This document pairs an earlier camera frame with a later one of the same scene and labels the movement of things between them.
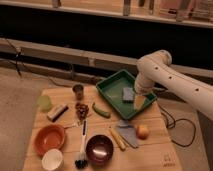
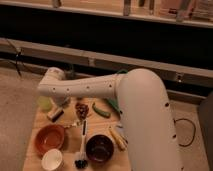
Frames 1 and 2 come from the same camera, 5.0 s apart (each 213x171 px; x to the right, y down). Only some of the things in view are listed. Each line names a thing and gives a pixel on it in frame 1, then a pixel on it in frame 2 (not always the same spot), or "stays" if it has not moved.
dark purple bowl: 99,149 stays
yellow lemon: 44,102 stays
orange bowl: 50,136 stays
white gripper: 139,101 → 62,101
